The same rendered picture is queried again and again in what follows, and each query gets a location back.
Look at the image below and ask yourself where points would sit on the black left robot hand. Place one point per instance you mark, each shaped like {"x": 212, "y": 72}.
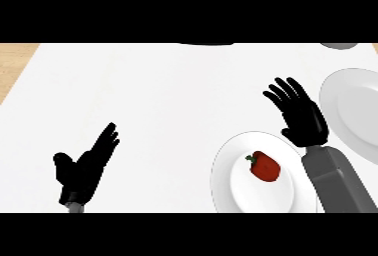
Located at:
{"x": 85, "y": 166}

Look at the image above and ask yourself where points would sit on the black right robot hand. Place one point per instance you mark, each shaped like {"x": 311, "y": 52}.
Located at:
{"x": 304, "y": 116}

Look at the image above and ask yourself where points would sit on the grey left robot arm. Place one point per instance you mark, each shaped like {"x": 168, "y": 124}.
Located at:
{"x": 75, "y": 208}

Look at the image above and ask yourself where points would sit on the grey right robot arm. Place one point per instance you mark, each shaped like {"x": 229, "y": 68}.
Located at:
{"x": 336, "y": 181}

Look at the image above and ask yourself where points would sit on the white plate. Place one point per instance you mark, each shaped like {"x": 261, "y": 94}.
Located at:
{"x": 351, "y": 106}
{"x": 245, "y": 190}

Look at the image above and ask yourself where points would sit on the red bell pepper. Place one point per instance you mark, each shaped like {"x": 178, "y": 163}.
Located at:
{"x": 264, "y": 166}

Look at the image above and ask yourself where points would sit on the grey round object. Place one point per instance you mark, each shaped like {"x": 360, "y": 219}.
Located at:
{"x": 339, "y": 45}

